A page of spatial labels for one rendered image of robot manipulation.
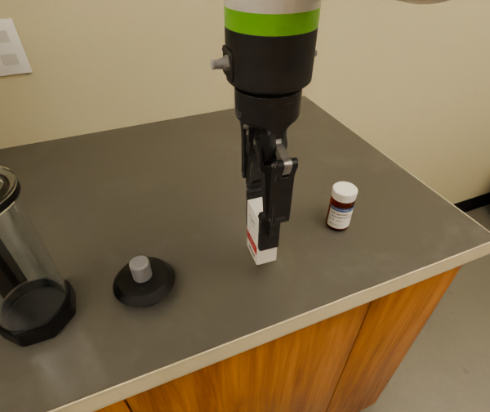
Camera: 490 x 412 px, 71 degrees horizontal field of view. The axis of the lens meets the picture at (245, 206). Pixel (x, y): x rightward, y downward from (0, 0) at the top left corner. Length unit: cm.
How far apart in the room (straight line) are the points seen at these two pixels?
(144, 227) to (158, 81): 49
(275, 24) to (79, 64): 72
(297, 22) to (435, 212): 53
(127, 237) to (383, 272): 45
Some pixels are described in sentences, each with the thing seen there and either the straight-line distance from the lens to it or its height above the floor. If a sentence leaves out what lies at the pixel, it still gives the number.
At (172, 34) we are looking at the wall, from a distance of 100.
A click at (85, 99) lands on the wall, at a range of 103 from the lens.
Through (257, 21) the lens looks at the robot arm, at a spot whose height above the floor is 132.
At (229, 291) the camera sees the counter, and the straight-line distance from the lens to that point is 55.
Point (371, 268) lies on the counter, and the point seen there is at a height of 94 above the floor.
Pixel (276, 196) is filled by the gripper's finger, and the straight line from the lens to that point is 40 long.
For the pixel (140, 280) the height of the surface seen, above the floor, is 98.
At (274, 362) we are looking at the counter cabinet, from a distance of 70.
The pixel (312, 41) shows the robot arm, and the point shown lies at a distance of 36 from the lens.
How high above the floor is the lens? 138
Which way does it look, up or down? 40 degrees down
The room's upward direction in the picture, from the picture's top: straight up
